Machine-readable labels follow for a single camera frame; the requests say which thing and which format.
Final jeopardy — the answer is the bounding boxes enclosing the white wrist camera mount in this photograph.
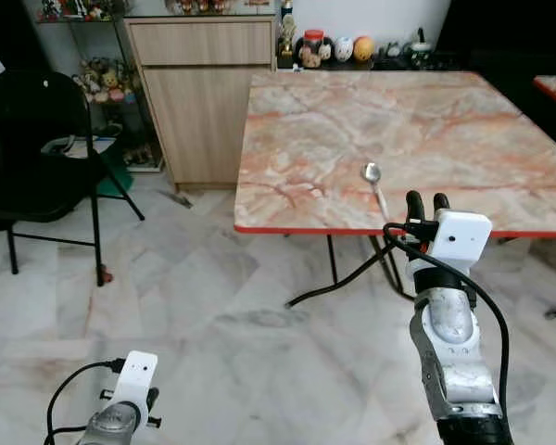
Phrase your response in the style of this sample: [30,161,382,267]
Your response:
[430,210,494,275]
[107,350,159,429]

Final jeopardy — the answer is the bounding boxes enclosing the white papers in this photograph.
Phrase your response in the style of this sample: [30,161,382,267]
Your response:
[40,135,101,158]

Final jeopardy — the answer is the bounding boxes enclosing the light wooden cabinet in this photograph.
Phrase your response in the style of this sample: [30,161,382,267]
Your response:
[125,16,279,192]

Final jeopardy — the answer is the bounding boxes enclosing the green ceramic teapot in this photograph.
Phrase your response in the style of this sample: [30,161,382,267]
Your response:
[406,30,436,70]

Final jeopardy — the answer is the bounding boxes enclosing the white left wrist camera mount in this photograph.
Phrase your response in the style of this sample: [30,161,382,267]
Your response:
[107,350,159,429]

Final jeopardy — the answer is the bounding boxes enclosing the black folding chair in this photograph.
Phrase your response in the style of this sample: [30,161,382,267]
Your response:
[0,70,145,286]

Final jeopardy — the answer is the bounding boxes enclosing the red-lidded glass jar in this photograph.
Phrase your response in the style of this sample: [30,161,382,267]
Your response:
[298,30,325,70]

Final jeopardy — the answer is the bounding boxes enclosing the white egg figurine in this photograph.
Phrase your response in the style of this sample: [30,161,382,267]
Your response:
[335,37,355,64]

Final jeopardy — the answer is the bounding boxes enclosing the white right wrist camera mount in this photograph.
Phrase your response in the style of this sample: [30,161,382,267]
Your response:
[430,210,494,275]

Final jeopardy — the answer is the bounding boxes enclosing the marble pattern red-edged table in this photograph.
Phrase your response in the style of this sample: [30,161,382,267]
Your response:
[234,71,556,239]

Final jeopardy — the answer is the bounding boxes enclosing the plush toy group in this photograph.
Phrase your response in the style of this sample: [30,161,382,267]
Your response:
[74,57,140,105]

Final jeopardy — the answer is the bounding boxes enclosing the green flat object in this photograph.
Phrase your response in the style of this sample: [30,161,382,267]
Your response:
[95,156,136,197]

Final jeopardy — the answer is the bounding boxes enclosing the silver metal spoon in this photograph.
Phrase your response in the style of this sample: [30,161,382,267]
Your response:
[363,163,391,220]

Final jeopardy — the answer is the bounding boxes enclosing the golden trophy figurine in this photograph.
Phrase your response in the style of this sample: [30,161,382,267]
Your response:
[277,5,297,70]

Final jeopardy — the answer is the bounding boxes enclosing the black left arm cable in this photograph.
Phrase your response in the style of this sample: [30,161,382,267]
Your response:
[44,360,128,445]

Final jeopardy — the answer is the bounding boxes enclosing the glass display shelf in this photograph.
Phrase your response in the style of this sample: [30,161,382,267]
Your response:
[35,0,165,173]

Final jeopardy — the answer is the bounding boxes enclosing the orange egg figurine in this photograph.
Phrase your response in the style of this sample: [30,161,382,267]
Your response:
[353,36,374,63]

